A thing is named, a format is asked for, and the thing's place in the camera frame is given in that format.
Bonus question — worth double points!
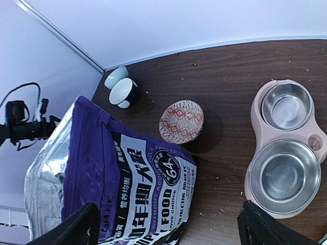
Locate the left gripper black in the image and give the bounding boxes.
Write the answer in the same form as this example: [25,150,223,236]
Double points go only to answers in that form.
[10,117,61,140]

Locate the purple pet food bag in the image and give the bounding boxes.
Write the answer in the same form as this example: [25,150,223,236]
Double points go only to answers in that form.
[24,96,198,244]

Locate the red patterned small bowl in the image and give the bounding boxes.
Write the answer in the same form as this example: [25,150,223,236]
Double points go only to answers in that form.
[159,100,204,145]

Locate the left aluminium frame post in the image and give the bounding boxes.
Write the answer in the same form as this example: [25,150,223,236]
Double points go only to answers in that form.
[14,0,106,74]

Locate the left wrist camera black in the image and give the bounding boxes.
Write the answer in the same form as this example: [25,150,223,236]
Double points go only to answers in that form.
[5,98,49,125]

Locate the steel feeder bowl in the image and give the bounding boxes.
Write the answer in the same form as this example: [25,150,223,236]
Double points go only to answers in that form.
[246,138,321,218]
[261,82,314,131]

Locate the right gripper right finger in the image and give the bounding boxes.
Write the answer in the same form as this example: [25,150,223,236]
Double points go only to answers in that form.
[237,200,318,245]

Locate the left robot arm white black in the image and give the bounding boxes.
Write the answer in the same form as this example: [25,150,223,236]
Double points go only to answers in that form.
[1,115,61,145]

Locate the rear steel feeder bowl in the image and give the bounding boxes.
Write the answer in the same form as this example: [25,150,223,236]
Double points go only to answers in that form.
[261,82,314,131]

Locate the navy white ceramic bowl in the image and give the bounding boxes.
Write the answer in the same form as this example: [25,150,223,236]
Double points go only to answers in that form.
[109,78,139,109]

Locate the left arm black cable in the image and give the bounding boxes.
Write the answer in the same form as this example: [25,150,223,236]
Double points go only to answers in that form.
[0,81,42,110]

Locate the front steel feeder bowl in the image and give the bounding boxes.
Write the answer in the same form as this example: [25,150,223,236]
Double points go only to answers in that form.
[246,138,321,218]

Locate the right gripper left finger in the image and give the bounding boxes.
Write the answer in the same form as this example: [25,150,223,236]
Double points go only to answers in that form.
[29,203,101,245]

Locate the pink double pet feeder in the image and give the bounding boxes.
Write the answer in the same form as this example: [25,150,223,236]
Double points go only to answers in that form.
[244,80,326,219]

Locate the pale blue ribbed bowl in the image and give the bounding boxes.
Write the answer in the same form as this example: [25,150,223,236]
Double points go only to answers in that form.
[104,66,129,90]

